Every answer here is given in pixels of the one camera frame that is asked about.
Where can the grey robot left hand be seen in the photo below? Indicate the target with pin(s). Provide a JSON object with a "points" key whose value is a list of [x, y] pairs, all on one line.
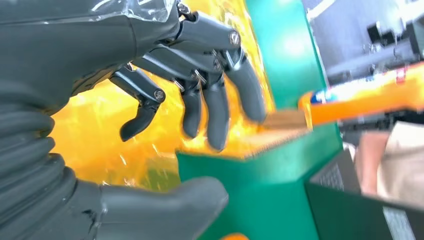
{"points": [[66, 49]]}

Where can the orange bottle with blue label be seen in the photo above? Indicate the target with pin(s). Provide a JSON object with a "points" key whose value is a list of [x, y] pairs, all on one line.
{"points": [[364, 99], [234, 237]]}

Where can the yellow plastic sheet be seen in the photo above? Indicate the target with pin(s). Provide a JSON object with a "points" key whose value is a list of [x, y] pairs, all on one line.
{"points": [[99, 132]]}

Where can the brown cardboard piece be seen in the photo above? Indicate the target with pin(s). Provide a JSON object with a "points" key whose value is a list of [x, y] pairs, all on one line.
{"points": [[281, 121]]}

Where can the dark green laptop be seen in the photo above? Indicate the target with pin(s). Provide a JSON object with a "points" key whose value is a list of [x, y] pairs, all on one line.
{"points": [[348, 215]]}

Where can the person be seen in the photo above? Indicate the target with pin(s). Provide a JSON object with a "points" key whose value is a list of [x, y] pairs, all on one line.
{"points": [[404, 159]]}

